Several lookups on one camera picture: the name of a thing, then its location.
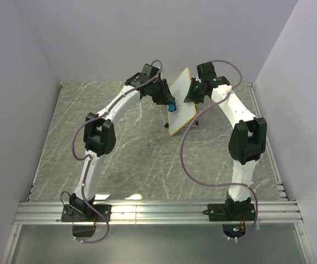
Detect metal wire easel stand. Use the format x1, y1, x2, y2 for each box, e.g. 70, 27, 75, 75
164, 120, 199, 128

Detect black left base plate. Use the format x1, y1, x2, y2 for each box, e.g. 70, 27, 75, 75
60, 204, 112, 222

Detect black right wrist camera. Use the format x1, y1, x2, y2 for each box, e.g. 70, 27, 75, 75
196, 62, 217, 81

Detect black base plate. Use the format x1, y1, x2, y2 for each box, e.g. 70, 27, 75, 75
60, 204, 112, 222
203, 203, 256, 222

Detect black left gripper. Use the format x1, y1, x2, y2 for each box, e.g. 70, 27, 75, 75
149, 79, 175, 105

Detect aluminium mounting rail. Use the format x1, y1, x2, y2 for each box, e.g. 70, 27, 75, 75
14, 200, 303, 225

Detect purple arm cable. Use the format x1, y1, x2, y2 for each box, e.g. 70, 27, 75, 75
72, 59, 165, 244
181, 59, 259, 241

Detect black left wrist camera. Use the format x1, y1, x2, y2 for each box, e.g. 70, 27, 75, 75
139, 63, 159, 82

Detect blue whiteboard eraser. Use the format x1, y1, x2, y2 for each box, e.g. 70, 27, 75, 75
168, 103, 176, 113

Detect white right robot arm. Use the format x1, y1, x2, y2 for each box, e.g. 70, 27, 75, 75
185, 76, 267, 221

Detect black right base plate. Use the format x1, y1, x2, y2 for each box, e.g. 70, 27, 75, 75
203, 203, 256, 222

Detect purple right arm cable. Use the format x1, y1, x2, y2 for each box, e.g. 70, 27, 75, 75
181, 59, 259, 241

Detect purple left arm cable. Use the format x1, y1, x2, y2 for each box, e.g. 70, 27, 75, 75
72, 59, 165, 244

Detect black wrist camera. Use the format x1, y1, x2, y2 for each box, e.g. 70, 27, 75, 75
196, 62, 217, 81
139, 63, 159, 82

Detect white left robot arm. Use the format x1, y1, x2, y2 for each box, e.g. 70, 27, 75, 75
62, 64, 176, 222

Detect yellow framed whiteboard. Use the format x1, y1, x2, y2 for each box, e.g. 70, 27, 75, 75
168, 68, 197, 136

